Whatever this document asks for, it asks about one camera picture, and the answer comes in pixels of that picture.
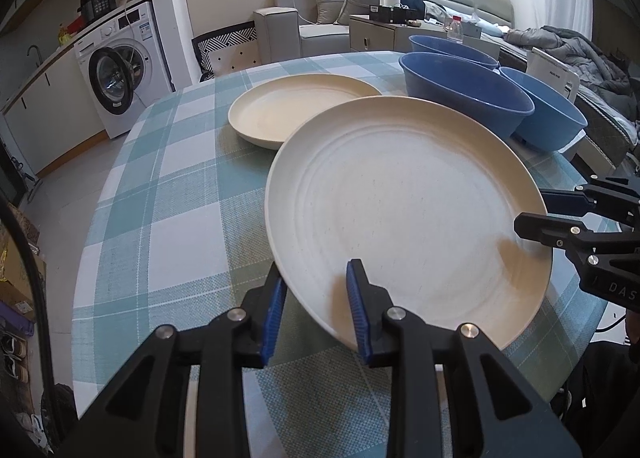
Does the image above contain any black cable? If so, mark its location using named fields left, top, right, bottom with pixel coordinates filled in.
left=0, top=195, right=57, bottom=458

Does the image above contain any black pressure cooker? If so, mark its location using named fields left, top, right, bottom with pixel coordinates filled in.
left=80, top=0, right=118, bottom=24

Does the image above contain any bed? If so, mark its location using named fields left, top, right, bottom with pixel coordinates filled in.
left=495, top=23, right=640, bottom=174

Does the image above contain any person's dark clothing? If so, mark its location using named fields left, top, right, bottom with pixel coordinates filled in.
left=550, top=313, right=640, bottom=458

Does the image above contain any cream plate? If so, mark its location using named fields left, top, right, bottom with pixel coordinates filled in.
left=228, top=73, right=383, bottom=150
left=265, top=95, right=553, bottom=353

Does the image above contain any cardboard box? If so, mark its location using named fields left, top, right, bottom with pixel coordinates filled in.
left=0, top=208, right=47, bottom=309

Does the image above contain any checked tablecloth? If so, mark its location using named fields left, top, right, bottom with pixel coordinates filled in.
left=72, top=50, right=608, bottom=458

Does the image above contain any white washing machine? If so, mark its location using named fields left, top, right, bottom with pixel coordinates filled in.
left=74, top=1, right=173, bottom=140

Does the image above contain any black box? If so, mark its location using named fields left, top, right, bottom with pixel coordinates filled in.
left=369, top=3, right=416, bottom=24

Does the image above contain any white electric kettle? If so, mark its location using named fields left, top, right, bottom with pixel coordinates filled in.
left=527, top=47, right=581, bottom=99

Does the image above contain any purple bag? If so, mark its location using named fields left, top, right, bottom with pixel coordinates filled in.
left=0, top=300, right=36, bottom=336

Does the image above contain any grey down jacket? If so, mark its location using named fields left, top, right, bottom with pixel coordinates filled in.
left=502, top=25, right=636, bottom=99

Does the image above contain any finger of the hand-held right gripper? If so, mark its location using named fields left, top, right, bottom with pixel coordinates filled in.
left=514, top=210, right=640, bottom=269
left=540, top=177, right=640, bottom=229

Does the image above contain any blue bowl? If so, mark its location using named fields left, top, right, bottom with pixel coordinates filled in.
left=499, top=66, right=589, bottom=152
left=398, top=52, right=536, bottom=140
left=409, top=34, right=501, bottom=71

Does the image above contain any grey sofa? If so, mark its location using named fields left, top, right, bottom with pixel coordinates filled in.
left=254, top=0, right=361, bottom=64

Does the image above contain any grey side cabinet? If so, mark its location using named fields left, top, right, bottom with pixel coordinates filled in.
left=349, top=14, right=451, bottom=54

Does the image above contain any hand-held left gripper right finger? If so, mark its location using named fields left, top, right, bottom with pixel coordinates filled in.
left=346, top=259, right=583, bottom=458

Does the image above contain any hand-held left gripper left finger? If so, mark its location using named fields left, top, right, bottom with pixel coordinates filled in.
left=56, top=262, right=289, bottom=458

